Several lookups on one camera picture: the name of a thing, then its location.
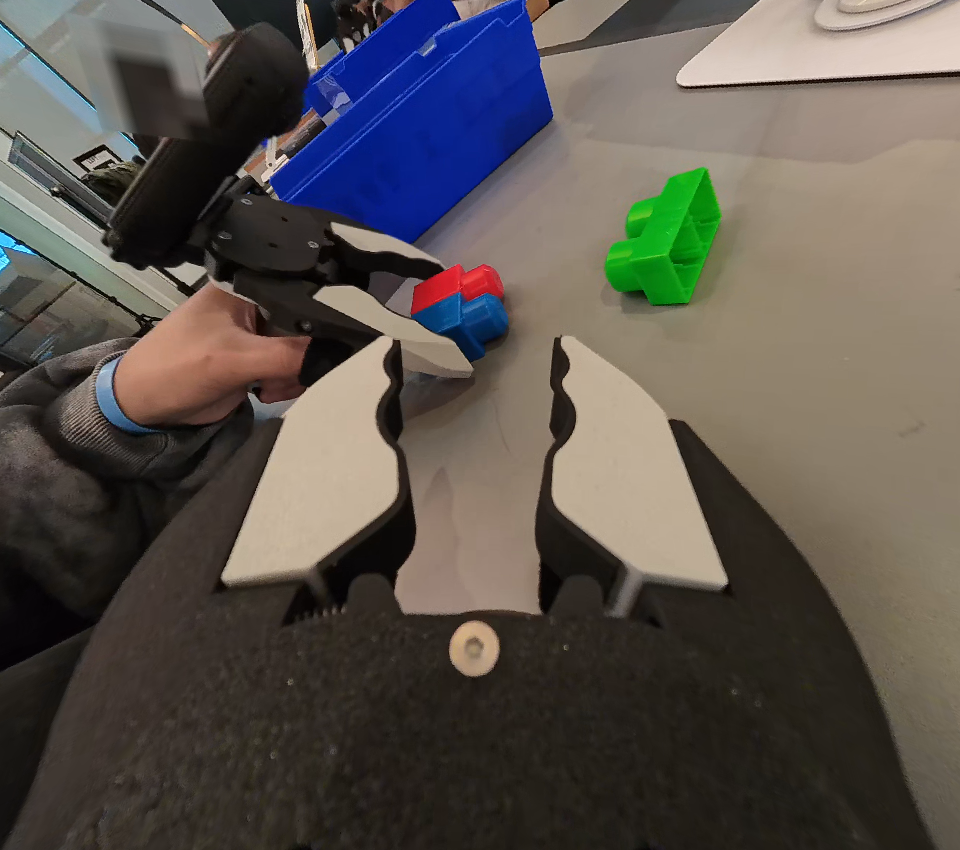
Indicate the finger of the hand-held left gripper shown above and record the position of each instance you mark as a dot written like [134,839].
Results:
[360,310]
[390,250]

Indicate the green two-stud block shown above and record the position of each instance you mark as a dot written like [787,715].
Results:
[667,250]

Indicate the person's left hand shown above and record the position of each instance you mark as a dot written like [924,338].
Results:
[195,363]

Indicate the blue wristband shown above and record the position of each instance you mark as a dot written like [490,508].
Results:
[109,393]

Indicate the red one-stud block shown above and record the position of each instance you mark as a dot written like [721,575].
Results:
[442,288]

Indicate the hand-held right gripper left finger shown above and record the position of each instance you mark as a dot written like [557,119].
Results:
[315,490]

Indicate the grey desk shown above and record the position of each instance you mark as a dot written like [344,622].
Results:
[787,378]

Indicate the person's left forearm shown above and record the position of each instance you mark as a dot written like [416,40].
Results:
[75,490]

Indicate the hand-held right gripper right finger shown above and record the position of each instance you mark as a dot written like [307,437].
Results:
[637,490]

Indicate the blue plastic bin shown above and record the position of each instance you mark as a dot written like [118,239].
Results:
[435,138]
[405,33]

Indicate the person's dark clothing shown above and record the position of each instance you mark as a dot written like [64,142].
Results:
[30,715]

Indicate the blue one-stud block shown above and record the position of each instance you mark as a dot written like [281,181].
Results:
[465,333]

